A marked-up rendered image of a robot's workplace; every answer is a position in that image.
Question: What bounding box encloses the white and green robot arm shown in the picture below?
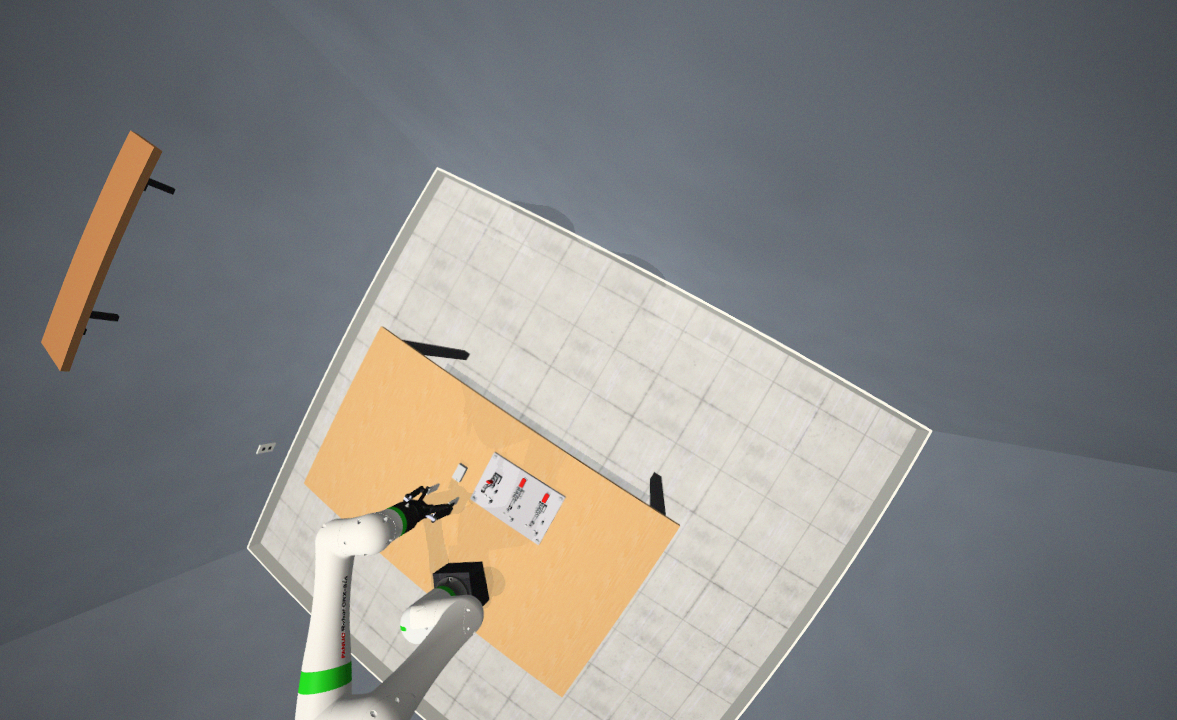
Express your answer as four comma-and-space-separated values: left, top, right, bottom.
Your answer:
295, 501, 484, 720

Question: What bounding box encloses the black toggle clamp with red handle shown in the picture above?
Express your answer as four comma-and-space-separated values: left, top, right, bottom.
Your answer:
528, 493, 548, 528

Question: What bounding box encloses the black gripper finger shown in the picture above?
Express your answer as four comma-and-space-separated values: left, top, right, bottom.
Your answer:
423, 496, 459, 524
403, 484, 440, 504

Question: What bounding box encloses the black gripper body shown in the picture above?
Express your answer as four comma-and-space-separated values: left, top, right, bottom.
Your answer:
408, 500, 430, 524

